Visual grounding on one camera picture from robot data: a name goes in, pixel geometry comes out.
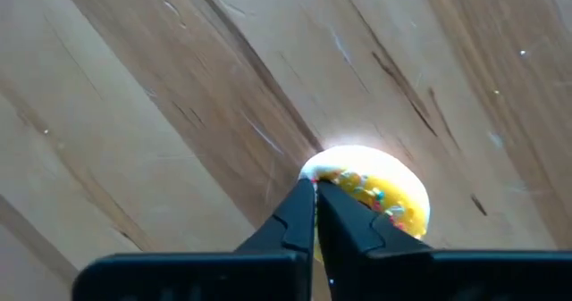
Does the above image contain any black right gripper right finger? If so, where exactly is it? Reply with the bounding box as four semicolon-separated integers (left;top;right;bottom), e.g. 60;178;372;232
316;180;572;301

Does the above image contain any yellow donut with sprinkles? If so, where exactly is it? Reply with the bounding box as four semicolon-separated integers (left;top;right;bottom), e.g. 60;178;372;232
298;145;431;263

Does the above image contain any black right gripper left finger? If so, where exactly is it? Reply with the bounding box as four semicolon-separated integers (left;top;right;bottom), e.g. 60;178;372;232
71;179;317;301

